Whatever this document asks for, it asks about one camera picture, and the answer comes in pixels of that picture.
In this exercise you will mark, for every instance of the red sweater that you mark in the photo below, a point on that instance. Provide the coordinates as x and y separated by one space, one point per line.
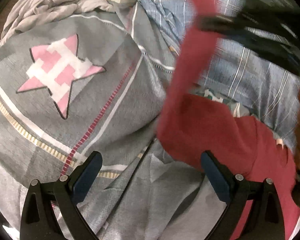
194 119

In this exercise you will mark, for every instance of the blue plaid pillow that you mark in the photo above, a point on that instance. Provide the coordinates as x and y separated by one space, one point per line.
268 91

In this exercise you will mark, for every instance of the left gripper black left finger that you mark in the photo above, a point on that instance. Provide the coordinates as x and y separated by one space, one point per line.
38 220

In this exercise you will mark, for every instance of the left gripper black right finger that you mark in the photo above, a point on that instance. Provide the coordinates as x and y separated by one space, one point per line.
254 204

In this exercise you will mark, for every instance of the grey star-print bed sheet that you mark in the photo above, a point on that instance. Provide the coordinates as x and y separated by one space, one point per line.
78 76

